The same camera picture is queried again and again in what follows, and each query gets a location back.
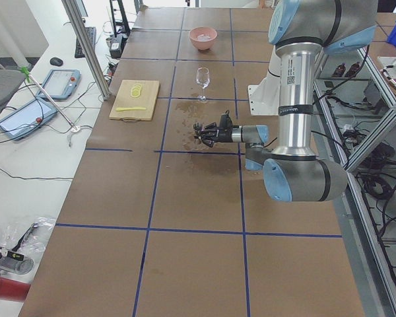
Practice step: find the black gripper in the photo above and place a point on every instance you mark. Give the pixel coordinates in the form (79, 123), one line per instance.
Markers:
(225, 135)

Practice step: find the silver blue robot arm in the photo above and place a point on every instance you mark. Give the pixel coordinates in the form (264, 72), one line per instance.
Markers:
(299, 30)

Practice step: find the clear wine glass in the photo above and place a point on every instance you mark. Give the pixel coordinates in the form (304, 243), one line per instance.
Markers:
(203, 80)

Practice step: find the clear ice cubes pile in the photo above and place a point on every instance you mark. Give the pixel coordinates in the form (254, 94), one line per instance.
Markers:
(203, 38)

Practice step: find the yellow plastic knife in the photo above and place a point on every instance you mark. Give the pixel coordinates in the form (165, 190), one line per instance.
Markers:
(135, 108)

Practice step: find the bamboo cutting board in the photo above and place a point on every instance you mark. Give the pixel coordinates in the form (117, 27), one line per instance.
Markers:
(149, 93)

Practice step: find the pink bowl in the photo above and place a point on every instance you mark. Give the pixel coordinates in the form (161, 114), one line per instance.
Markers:
(202, 46)

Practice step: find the black power box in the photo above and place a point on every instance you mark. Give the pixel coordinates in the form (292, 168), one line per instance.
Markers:
(117, 45)

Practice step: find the blue teach pendant far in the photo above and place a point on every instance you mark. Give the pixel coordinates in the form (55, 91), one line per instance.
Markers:
(60, 84)

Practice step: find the blue teach pendant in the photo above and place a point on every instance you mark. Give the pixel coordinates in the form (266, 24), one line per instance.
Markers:
(60, 84)
(25, 120)

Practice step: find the black computer mouse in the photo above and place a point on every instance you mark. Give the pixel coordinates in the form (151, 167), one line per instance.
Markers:
(55, 61)

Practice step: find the blue teach pendant near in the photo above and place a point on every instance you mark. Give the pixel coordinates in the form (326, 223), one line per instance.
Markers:
(25, 120)

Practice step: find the metal rod with green tip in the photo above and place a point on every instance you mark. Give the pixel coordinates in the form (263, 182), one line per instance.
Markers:
(24, 70)

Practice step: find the clear plastic bag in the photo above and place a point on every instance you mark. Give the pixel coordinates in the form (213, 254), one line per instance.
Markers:
(29, 236)

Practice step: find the red cylinder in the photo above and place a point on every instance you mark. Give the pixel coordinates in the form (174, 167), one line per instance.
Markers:
(13, 290)

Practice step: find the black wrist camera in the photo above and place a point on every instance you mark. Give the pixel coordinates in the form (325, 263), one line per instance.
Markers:
(226, 121)

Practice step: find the aluminium frame post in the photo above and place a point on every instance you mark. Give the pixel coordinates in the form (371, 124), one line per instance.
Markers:
(78, 26)

